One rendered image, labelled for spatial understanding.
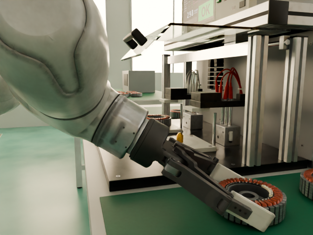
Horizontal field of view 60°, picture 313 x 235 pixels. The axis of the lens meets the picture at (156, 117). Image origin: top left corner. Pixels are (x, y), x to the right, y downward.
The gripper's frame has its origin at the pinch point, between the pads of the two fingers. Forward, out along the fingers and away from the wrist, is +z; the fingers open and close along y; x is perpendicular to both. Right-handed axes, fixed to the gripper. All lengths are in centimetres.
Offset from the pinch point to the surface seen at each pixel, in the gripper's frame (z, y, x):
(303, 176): 10.3, -7.4, 7.1
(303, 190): 10.6, -5.6, 5.1
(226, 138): 1.9, -32.8, 3.4
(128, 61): -103, -502, -12
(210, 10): -20, -45, 33
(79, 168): -47, -175, -96
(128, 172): -18.1, -11.1, -10.6
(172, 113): -10, -92, -6
